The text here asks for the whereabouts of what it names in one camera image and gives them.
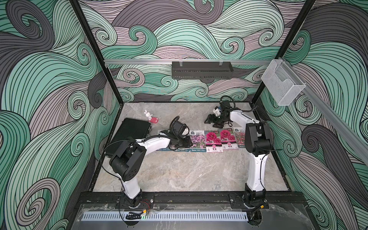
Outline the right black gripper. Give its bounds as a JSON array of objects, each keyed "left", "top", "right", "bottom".
[{"left": 204, "top": 114, "right": 228, "bottom": 128}]

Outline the purple flower seed packet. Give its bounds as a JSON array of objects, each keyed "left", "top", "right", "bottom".
[
  {"left": 189, "top": 130, "right": 207, "bottom": 152},
  {"left": 157, "top": 130, "right": 171, "bottom": 151},
  {"left": 173, "top": 148, "right": 192, "bottom": 152}
]

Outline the purple flower seed packet front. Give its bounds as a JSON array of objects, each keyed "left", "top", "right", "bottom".
[{"left": 157, "top": 130, "right": 171, "bottom": 151}]

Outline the pink flower packet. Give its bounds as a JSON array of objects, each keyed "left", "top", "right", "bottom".
[{"left": 220, "top": 128, "right": 239, "bottom": 150}]

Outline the pink carnation seed packet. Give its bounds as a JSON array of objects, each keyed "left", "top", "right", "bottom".
[{"left": 205, "top": 130, "right": 223, "bottom": 153}]

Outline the purple flower seed packet back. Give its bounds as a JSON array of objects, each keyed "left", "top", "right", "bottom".
[{"left": 189, "top": 130, "right": 207, "bottom": 152}]

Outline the red flower green seed packet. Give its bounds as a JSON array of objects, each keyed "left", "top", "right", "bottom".
[{"left": 233, "top": 127, "right": 245, "bottom": 148}]

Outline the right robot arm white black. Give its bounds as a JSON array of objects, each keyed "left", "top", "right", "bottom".
[{"left": 205, "top": 109, "right": 273, "bottom": 210}]

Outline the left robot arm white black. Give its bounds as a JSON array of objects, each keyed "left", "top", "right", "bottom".
[{"left": 109, "top": 128, "right": 193, "bottom": 207}]

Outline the pink small case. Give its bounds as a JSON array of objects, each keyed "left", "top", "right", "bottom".
[{"left": 149, "top": 117, "right": 159, "bottom": 124}]

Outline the white rabbit figurine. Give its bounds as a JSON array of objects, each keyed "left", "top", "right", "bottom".
[{"left": 144, "top": 110, "right": 152, "bottom": 120}]

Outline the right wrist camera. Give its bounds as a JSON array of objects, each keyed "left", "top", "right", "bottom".
[{"left": 213, "top": 106, "right": 222, "bottom": 117}]

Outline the black wall tray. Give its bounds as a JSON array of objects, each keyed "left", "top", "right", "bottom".
[{"left": 172, "top": 62, "right": 234, "bottom": 80}]

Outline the white slotted cable duct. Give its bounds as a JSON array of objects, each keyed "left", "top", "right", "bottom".
[{"left": 81, "top": 211, "right": 248, "bottom": 222}]

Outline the clear plastic wall holder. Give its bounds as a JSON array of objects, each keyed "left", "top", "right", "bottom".
[{"left": 261, "top": 59, "right": 305, "bottom": 106}]

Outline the aluminium rail back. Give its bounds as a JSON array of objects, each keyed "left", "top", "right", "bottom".
[{"left": 104, "top": 58, "right": 272, "bottom": 66}]

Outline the aluminium rail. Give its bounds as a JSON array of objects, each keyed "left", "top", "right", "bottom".
[
  {"left": 285, "top": 61, "right": 368, "bottom": 164},
  {"left": 104, "top": 58, "right": 272, "bottom": 66}
]

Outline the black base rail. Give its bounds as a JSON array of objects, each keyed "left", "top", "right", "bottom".
[{"left": 75, "top": 191, "right": 306, "bottom": 210}]

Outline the aluminium rail right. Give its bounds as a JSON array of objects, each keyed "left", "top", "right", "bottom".
[{"left": 285, "top": 61, "right": 368, "bottom": 164}]

